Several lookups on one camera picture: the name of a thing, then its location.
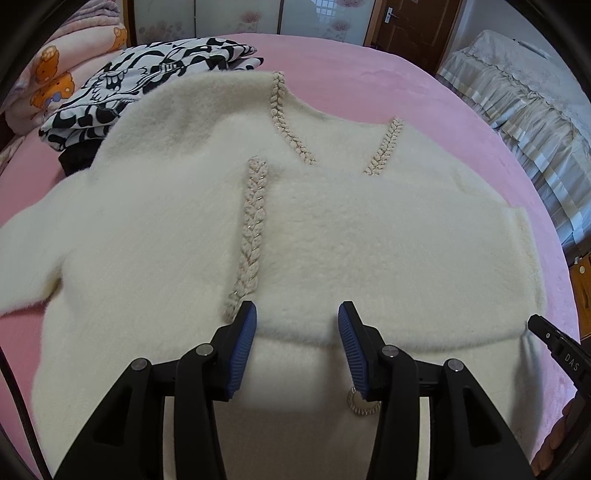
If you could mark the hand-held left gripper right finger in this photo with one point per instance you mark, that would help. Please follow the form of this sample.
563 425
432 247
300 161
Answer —
352 346

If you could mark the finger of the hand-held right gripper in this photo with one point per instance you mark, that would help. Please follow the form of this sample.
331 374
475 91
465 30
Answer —
561 353

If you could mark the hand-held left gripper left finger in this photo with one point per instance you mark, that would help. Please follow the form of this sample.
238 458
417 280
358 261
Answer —
244 341

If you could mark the white fluffy cardigan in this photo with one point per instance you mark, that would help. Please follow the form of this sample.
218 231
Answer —
184 221

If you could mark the person's right hand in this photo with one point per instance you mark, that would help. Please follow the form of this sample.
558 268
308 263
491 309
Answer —
551 443

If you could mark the wooden drawer cabinet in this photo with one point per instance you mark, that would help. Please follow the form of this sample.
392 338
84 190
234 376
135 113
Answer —
582 277

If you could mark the lace covered furniture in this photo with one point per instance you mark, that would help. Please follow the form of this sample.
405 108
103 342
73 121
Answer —
526 106

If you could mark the pink bed blanket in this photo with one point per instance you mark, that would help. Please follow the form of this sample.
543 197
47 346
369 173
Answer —
392 83

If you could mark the black and white patterned garment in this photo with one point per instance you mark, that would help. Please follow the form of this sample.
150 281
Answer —
138 83

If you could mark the brown wooden door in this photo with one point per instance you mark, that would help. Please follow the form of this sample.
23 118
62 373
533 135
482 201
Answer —
411 27

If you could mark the floral sliding door wardrobe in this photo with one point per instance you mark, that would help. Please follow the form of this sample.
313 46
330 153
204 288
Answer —
240 16

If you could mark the folded cartoon bear quilt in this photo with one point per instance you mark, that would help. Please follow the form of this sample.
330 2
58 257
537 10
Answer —
60 60

